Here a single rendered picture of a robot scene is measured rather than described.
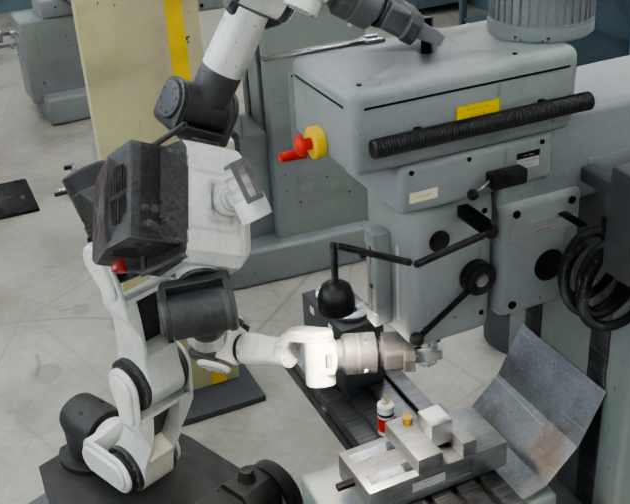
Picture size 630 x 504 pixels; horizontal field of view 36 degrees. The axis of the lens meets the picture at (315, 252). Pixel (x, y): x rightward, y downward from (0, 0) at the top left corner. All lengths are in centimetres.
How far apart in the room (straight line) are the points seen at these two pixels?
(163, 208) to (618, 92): 92
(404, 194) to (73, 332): 310
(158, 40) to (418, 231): 182
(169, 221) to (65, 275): 330
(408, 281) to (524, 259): 25
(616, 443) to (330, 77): 109
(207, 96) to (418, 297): 60
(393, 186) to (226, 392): 241
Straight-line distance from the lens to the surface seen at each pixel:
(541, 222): 195
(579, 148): 195
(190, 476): 285
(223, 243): 195
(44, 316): 485
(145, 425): 249
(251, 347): 215
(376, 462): 217
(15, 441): 408
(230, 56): 200
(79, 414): 287
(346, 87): 165
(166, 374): 243
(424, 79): 168
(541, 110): 179
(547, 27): 185
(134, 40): 343
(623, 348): 216
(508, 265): 195
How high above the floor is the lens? 242
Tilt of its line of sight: 28 degrees down
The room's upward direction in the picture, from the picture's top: 4 degrees counter-clockwise
